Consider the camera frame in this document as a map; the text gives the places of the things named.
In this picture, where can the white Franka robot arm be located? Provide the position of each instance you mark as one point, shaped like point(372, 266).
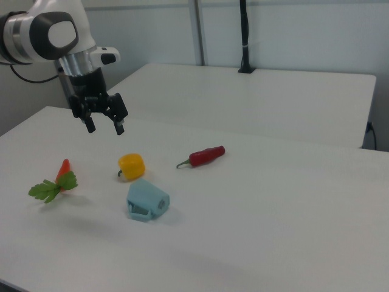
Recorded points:
point(45, 33)

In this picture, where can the grey wall partition post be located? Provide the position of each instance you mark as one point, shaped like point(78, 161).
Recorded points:
point(199, 32)

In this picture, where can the light blue plastic mug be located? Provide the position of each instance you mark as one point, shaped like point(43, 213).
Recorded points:
point(146, 197)

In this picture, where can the black camera stand pole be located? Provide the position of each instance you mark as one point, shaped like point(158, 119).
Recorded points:
point(245, 36)

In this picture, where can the orange toy carrot with leaves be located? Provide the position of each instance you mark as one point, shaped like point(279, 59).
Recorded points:
point(57, 182)

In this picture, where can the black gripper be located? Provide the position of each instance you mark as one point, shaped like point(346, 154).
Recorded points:
point(91, 88)

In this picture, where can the yellow toy bell pepper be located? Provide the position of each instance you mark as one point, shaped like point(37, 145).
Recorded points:
point(131, 166)

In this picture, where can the red toy chili pepper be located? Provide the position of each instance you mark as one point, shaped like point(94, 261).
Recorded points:
point(203, 156)

